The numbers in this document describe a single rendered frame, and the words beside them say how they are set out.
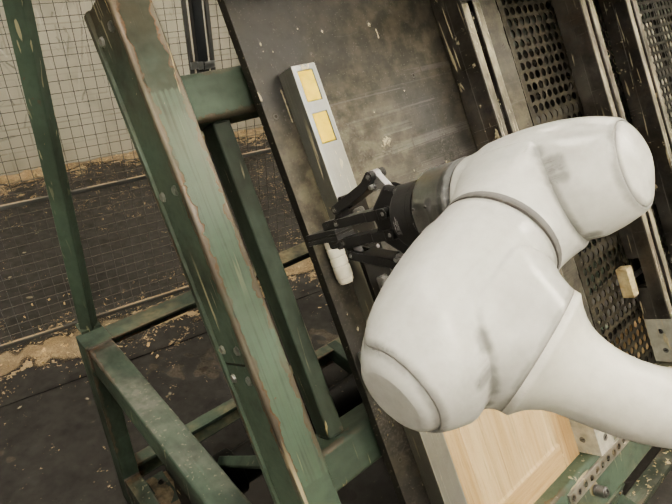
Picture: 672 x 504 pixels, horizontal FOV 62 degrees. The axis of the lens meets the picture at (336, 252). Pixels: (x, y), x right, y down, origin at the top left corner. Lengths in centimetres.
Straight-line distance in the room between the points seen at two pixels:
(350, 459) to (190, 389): 187
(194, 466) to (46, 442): 141
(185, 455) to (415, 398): 118
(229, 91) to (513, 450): 88
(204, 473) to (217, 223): 81
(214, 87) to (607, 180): 66
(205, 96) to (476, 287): 65
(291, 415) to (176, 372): 211
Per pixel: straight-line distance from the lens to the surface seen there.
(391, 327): 37
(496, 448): 121
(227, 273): 79
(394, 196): 61
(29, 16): 142
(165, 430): 158
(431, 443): 105
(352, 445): 103
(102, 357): 185
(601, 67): 160
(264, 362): 82
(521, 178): 45
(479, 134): 123
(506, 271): 39
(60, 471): 268
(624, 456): 154
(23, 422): 295
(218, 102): 94
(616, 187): 45
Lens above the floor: 192
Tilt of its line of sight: 31 degrees down
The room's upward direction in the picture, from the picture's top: straight up
